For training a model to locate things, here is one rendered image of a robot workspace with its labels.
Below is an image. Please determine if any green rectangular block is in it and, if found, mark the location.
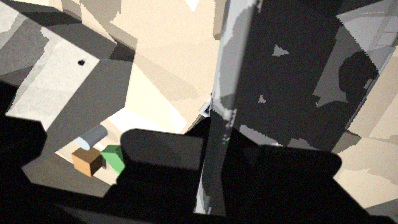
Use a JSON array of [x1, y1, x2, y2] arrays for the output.
[[101, 144, 125, 174]]

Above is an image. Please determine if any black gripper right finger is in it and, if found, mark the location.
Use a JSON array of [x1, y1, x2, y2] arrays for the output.
[[221, 127, 342, 218]]

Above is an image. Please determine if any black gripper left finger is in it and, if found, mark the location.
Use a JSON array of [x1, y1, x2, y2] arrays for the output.
[[120, 117, 211, 212]]

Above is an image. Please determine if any tan rectangular block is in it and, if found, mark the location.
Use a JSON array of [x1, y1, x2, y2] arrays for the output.
[[71, 147, 103, 177]]

